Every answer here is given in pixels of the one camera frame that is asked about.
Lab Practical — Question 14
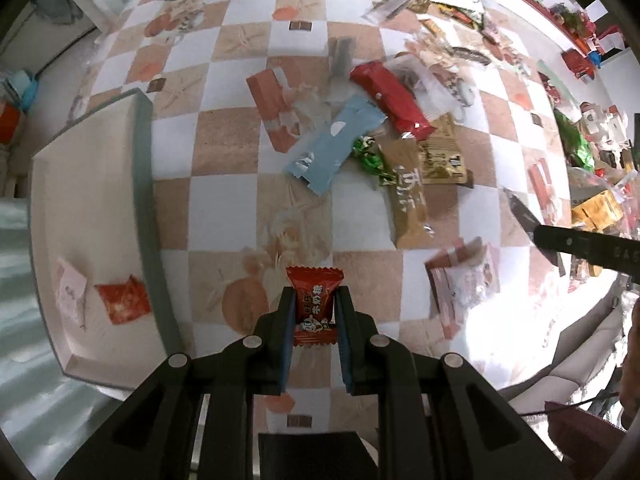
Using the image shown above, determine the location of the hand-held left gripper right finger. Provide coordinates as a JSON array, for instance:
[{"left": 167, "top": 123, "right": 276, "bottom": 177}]
[{"left": 334, "top": 285, "right": 576, "bottom": 480}]

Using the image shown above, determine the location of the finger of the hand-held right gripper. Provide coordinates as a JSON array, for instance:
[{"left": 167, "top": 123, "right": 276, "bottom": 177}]
[{"left": 502, "top": 187, "right": 640, "bottom": 276}]

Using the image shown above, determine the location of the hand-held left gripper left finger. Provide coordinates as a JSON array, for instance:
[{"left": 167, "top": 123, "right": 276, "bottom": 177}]
[{"left": 55, "top": 285, "right": 297, "bottom": 480}]

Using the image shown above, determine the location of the red candy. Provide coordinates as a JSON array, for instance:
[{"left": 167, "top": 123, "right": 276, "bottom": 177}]
[{"left": 285, "top": 266, "right": 346, "bottom": 348}]

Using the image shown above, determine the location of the pink and white snack packet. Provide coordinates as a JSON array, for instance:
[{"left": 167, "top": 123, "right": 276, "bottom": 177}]
[{"left": 424, "top": 237, "right": 501, "bottom": 341}]

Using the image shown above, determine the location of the white tray with grey rim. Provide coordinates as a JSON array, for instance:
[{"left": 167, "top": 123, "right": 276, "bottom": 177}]
[{"left": 30, "top": 87, "right": 183, "bottom": 393}]

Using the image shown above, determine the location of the person's right forearm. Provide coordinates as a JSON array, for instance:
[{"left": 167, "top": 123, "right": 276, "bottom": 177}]
[{"left": 617, "top": 355, "right": 640, "bottom": 433}]

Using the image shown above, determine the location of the yellow snack box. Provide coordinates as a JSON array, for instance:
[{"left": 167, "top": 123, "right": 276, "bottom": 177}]
[{"left": 570, "top": 190, "right": 626, "bottom": 231}]

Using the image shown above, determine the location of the green foil snack bag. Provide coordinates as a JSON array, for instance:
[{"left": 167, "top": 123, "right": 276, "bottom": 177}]
[{"left": 555, "top": 110, "right": 596, "bottom": 171}]

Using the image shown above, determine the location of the grey sofa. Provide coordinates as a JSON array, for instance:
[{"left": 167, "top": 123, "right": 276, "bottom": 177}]
[{"left": 500, "top": 280, "right": 640, "bottom": 421}]

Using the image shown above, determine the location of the dark gold snack packet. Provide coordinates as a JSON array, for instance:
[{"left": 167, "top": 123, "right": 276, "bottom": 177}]
[{"left": 417, "top": 112, "right": 473, "bottom": 188}]

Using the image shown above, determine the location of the tan snack packet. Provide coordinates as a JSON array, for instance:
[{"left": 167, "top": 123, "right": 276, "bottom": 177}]
[{"left": 377, "top": 137, "right": 436, "bottom": 248}]

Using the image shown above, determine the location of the red square snack packet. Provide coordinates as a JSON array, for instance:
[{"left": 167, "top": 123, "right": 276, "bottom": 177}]
[{"left": 94, "top": 275, "right": 152, "bottom": 326}]

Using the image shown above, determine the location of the green foil candy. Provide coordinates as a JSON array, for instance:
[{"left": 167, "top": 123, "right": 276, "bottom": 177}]
[{"left": 351, "top": 135, "right": 396, "bottom": 186}]

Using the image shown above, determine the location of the light blue snack packet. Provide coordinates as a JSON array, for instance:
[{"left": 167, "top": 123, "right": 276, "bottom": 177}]
[{"left": 284, "top": 95, "right": 388, "bottom": 196}]

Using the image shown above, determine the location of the maroon clothing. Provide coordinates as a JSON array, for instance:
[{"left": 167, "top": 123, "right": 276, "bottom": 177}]
[{"left": 544, "top": 400, "right": 636, "bottom": 480}]

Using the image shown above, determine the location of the clear plastic snack bag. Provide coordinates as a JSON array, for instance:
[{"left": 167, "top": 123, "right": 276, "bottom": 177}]
[{"left": 385, "top": 55, "right": 476, "bottom": 121}]

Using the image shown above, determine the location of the pale pink snack packet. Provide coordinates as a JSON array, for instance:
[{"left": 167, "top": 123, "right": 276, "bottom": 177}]
[{"left": 54, "top": 257, "right": 91, "bottom": 331}]

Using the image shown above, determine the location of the long red snack packet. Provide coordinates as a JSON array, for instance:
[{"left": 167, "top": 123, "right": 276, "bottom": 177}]
[{"left": 349, "top": 60, "right": 436, "bottom": 142}]

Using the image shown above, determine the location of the clear plastic wrapper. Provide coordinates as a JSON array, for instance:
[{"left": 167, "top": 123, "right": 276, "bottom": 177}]
[{"left": 280, "top": 80, "right": 361, "bottom": 136}]

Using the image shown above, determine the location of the pile of assorted snack packets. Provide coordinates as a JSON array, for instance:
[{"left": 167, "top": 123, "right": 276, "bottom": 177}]
[{"left": 362, "top": 0, "right": 640, "bottom": 281}]

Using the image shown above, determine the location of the grey snack packet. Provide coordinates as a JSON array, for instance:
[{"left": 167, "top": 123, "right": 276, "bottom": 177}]
[{"left": 327, "top": 37, "right": 358, "bottom": 81}]

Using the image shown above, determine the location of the orange container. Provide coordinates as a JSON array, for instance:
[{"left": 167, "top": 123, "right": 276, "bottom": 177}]
[{"left": 0, "top": 102, "right": 26, "bottom": 146}]

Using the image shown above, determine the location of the blue plastic bag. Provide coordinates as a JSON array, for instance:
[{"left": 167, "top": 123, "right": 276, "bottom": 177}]
[{"left": 6, "top": 70, "right": 39, "bottom": 111}]

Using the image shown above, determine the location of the black cable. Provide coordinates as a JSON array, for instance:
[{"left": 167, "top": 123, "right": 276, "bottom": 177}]
[{"left": 520, "top": 392, "right": 621, "bottom": 417}]

